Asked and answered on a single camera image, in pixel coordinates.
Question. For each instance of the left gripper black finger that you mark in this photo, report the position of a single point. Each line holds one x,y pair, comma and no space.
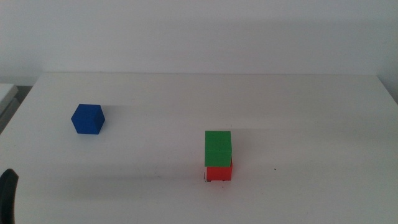
7,196

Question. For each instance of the blue cube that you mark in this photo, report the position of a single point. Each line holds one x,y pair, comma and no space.
88,119

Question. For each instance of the red cube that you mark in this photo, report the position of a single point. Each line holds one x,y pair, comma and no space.
219,174

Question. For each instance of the green cube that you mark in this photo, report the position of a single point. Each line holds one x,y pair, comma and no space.
218,149

